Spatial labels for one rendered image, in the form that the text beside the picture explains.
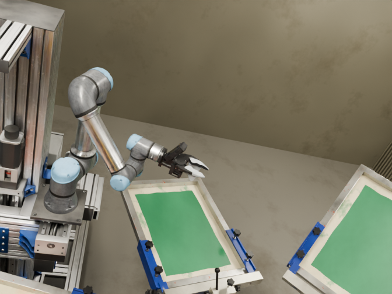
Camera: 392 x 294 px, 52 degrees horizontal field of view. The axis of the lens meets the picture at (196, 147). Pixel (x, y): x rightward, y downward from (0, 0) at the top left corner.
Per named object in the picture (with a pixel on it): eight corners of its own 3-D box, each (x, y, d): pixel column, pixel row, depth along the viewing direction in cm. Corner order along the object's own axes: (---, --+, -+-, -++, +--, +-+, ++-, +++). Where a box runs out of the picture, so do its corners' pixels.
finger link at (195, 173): (202, 184, 171) (184, 172, 173) (205, 175, 167) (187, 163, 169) (198, 188, 169) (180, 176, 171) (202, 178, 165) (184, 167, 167)
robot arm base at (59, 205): (46, 188, 192) (49, 173, 186) (79, 193, 195) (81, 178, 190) (40, 212, 179) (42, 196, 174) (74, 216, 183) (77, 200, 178)
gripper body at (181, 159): (186, 168, 178) (162, 157, 179) (191, 155, 172) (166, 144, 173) (180, 179, 172) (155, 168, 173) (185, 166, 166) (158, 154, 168)
